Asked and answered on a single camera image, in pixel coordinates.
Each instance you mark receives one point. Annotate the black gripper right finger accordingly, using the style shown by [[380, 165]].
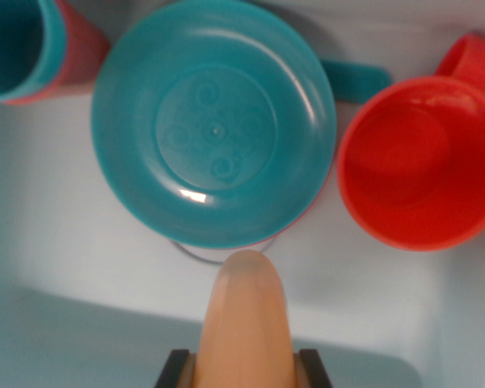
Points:
[[313, 372]]

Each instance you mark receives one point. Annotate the teal plastic plate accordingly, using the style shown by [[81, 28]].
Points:
[[214, 129]]

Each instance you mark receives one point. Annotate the light blue toy sink unit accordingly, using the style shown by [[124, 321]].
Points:
[[64, 202]]

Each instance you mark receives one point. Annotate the red plastic mug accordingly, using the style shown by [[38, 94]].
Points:
[[412, 161]]

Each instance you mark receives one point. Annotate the teal plastic cup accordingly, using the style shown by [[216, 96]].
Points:
[[8, 48]]

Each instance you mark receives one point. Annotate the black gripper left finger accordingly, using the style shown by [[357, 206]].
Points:
[[174, 372]]

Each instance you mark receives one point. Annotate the red plastic cup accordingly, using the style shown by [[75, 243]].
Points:
[[85, 48]]

